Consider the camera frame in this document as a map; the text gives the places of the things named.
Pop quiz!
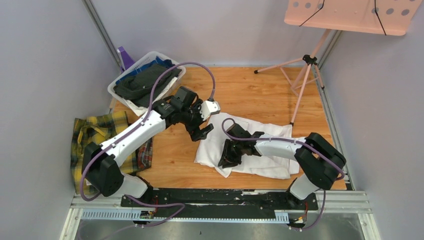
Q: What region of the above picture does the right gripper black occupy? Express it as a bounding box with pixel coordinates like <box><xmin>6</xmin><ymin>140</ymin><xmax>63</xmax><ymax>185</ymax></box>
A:
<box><xmin>218</xmin><ymin>139</ymin><xmax>245</xmax><ymax>168</ymax></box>

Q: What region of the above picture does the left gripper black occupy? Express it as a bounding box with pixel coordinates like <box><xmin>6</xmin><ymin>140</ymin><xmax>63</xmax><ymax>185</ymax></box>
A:
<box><xmin>179</xmin><ymin>99</ymin><xmax>214</xmax><ymax>141</ymax></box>

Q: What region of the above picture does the white long sleeve shirt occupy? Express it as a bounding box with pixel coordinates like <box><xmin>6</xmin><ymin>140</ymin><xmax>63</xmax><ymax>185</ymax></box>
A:
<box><xmin>194</xmin><ymin>112</ymin><xmax>300</xmax><ymax>180</ymax></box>

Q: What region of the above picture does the white plastic laundry basket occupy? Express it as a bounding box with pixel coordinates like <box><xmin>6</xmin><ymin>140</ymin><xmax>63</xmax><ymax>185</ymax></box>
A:
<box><xmin>107</xmin><ymin>51</ymin><xmax>186</xmax><ymax>117</ymax></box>

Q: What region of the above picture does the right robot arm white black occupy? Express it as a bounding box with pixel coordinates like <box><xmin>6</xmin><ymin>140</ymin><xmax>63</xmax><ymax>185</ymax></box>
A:
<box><xmin>218</xmin><ymin>123</ymin><xmax>346</xmax><ymax>209</ymax></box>

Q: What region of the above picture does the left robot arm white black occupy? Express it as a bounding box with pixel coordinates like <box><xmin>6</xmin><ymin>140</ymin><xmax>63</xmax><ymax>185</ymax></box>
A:
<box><xmin>81</xmin><ymin>86</ymin><xmax>221</xmax><ymax>207</ymax></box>

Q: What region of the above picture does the red blue plaid shirt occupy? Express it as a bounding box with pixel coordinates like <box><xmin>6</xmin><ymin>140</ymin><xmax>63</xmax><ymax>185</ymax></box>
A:
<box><xmin>136</xmin><ymin>138</ymin><xmax>153</xmax><ymax>172</ymax></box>

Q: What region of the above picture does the dark striped shirt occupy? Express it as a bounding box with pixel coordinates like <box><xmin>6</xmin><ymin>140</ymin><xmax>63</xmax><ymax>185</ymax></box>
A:
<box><xmin>113</xmin><ymin>64</ymin><xmax>181</xmax><ymax>107</ymax></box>

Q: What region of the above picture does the blue shirt in basket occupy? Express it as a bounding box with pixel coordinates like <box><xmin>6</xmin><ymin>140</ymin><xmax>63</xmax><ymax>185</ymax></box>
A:
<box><xmin>115</xmin><ymin>56</ymin><xmax>175</xmax><ymax>85</ymax></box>

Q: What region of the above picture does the purple wedge object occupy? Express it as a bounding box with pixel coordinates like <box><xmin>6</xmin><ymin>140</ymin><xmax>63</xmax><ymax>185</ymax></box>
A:
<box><xmin>116</xmin><ymin>46</ymin><xmax>135</xmax><ymax>73</ymax></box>

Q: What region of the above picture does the yellow plaid shirt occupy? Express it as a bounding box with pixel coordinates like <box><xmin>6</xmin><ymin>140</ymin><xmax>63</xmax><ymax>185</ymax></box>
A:
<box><xmin>70</xmin><ymin>111</ymin><xmax>145</xmax><ymax>196</ymax></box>

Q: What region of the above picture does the pink music stand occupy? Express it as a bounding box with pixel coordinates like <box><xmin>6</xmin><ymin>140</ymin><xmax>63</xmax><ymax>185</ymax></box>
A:
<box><xmin>254</xmin><ymin>0</ymin><xmax>422</xmax><ymax>125</ymax></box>

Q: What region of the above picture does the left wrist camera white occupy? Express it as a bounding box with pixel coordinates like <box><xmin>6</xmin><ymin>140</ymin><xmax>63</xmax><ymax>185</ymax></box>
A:
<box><xmin>199</xmin><ymin>100</ymin><xmax>221</xmax><ymax>121</ymax></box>

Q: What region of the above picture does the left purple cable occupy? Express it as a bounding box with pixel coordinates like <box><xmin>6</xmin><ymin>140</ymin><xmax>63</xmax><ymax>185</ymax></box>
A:
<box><xmin>79</xmin><ymin>61</ymin><xmax>217</xmax><ymax>229</ymax></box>

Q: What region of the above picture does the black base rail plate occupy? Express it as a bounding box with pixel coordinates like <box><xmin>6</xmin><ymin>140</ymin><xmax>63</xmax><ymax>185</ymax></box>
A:
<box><xmin>139</xmin><ymin>188</ymin><xmax>318</xmax><ymax>219</ymax></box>

